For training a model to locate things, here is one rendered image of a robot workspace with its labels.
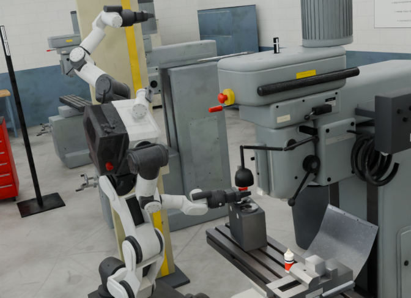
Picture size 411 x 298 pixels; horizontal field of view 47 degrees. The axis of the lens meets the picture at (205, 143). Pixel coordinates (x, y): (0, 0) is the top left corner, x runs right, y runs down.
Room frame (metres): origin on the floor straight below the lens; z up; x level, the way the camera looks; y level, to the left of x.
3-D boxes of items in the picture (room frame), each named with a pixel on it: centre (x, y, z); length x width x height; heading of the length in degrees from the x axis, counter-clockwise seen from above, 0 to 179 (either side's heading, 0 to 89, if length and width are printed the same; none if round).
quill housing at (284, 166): (1.81, -0.32, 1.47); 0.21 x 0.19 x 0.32; 26
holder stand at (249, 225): (2.14, -0.16, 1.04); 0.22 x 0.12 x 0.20; 14
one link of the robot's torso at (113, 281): (2.25, 0.48, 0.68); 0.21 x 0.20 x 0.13; 38
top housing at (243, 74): (1.82, -0.32, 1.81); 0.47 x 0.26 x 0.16; 116
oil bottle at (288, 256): (1.81, -0.31, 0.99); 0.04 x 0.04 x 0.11
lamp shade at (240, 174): (1.65, -0.13, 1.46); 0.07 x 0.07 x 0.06
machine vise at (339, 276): (1.64, -0.36, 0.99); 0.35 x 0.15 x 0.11; 115
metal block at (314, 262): (1.66, -0.39, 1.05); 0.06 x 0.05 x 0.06; 25
